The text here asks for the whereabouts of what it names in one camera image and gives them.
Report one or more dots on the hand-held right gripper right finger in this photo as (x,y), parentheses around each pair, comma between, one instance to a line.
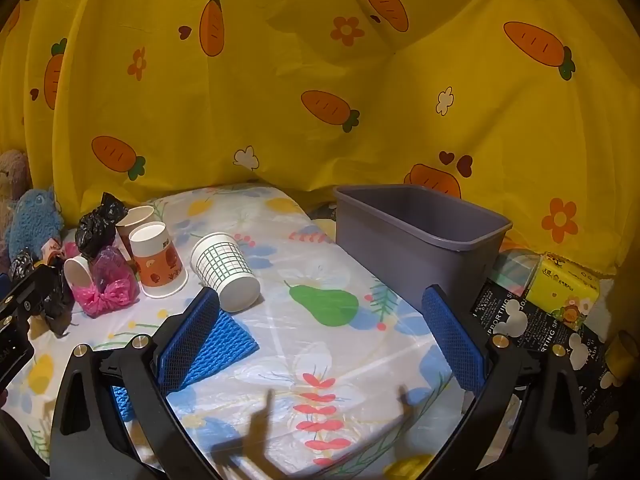
(452,340)

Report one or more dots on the green checked paper cup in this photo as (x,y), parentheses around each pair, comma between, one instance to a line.
(220,260)

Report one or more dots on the yellow tape roll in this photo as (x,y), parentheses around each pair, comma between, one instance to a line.
(622,355)

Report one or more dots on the black plastic bag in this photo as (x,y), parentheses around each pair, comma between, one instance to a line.
(52,292)
(95,232)

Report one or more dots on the small white paper cup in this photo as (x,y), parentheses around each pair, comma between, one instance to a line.
(75,275)

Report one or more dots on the black printed cloth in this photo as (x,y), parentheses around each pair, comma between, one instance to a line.
(525,327)

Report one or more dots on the brown paper cup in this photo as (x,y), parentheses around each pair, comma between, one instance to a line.
(131,220)

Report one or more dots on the blue plush toy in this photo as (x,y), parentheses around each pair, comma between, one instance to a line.
(35,220)

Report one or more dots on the floral plastic tablecloth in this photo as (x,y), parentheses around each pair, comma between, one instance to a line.
(310,360)

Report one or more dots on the yellow carrot print curtain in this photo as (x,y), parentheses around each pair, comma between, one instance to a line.
(300,35)

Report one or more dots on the red white snack bag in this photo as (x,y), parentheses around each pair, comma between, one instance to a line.
(50,249)

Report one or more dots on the orange print paper cup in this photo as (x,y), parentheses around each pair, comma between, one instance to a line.
(157,265)

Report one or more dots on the yellow tissue pack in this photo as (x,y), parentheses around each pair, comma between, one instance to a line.
(560,285)

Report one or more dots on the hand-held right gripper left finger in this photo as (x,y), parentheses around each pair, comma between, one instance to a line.
(192,340)

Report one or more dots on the blue foam net sheet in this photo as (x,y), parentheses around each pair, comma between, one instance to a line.
(230,340)

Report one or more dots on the pink plastic bag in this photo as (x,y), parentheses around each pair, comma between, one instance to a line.
(110,290)

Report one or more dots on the plaid pouch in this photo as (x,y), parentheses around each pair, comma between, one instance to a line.
(515,270)

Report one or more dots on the grey plastic bin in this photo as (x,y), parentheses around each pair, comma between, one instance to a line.
(400,240)

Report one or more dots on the purple teddy bear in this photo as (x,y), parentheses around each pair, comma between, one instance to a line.
(12,175)

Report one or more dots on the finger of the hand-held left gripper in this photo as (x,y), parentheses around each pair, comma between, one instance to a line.
(20,295)

